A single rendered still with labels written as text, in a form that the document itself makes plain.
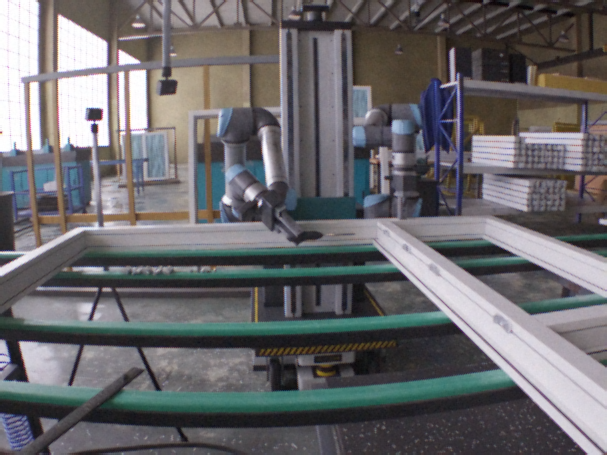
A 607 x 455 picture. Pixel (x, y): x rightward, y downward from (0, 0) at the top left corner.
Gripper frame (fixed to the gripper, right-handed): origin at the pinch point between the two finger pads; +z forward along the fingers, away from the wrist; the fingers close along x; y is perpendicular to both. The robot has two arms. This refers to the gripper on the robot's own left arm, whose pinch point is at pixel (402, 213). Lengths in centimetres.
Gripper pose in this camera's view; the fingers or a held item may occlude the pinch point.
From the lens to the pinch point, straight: 145.5
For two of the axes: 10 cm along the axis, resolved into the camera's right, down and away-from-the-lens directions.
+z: 0.2, 9.8, 1.9
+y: -10.0, 0.3, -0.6
